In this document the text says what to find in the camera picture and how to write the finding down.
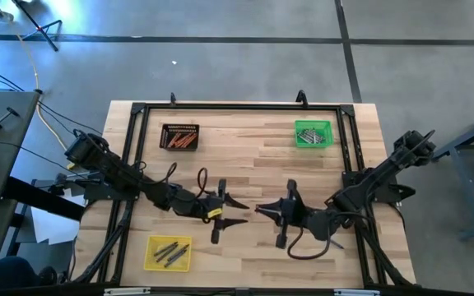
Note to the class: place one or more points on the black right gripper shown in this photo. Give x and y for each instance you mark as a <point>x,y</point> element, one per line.
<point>290,214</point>

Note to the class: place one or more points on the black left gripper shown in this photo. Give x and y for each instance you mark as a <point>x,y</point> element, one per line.
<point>216,203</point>

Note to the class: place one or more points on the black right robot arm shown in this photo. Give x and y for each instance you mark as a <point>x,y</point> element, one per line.
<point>377,185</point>

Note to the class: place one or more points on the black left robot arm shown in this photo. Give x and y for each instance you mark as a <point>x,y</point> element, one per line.
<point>113,166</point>

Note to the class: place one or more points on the yellow gripper label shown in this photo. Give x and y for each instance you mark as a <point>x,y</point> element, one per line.
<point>215,213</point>

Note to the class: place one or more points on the black plastic basket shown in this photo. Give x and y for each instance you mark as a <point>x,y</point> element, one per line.
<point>179,149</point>

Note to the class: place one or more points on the yellow plastic basket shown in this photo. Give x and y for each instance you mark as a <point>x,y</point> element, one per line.
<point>149,267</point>

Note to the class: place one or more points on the green plastic basket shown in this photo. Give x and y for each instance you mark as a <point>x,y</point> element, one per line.
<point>327,125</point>

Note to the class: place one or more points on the white label strip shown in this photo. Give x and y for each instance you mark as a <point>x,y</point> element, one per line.
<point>356,292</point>
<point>126,291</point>

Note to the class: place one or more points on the white paper sheet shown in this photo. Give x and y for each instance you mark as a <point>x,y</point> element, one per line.
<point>52,222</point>

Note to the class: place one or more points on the person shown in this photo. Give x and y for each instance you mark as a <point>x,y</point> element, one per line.
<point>15,273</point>

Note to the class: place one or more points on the grey side desk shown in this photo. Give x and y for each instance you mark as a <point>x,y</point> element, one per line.
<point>2,164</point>

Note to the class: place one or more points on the black floor stand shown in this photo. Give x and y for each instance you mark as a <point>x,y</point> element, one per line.
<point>39,26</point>

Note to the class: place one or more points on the black metal table frame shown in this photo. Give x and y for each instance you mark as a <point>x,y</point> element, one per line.
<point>241,106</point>

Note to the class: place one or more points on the black frame clamp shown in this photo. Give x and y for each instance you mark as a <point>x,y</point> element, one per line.
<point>301,98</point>
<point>173,98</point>

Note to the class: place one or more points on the grey metal table frame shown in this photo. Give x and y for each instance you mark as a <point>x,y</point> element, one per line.
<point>465,193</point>

